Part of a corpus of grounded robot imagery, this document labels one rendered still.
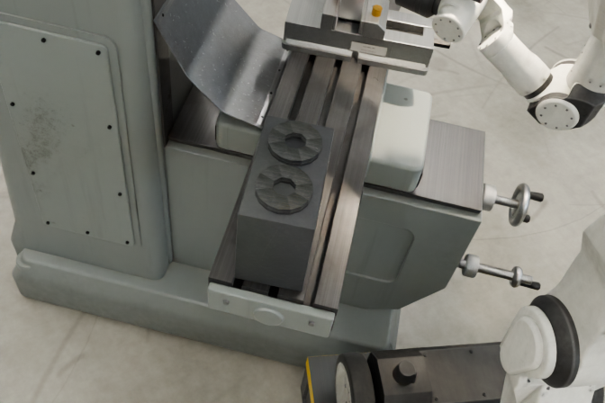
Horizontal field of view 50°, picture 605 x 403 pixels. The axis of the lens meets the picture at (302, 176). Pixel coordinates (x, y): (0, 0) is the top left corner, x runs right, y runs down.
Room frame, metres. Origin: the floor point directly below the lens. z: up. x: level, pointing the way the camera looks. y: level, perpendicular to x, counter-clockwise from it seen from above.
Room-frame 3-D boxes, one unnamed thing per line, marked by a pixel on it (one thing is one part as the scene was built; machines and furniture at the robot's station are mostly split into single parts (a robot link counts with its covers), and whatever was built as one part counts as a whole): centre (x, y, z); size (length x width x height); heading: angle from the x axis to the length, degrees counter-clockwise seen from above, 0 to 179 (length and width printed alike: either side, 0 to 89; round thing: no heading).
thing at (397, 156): (1.15, -0.04, 0.81); 0.50 x 0.35 x 0.12; 85
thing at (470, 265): (0.97, -0.55, 0.53); 0.22 x 0.06 x 0.06; 85
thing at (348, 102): (1.15, -0.04, 0.91); 1.24 x 0.23 x 0.08; 175
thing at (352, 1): (1.27, -0.05, 1.06); 0.06 x 0.05 x 0.06; 178
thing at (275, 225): (0.68, 0.02, 1.05); 0.22 x 0.12 x 0.20; 178
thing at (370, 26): (1.27, -0.10, 1.04); 0.12 x 0.06 x 0.04; 178
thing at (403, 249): (1.15, -0.06, 0.45); 0.80 x 0.30 x 0.60; 85
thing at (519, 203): (1.11, -0.53, 0.65); 0.16 x 0.12 x 0.12; 85
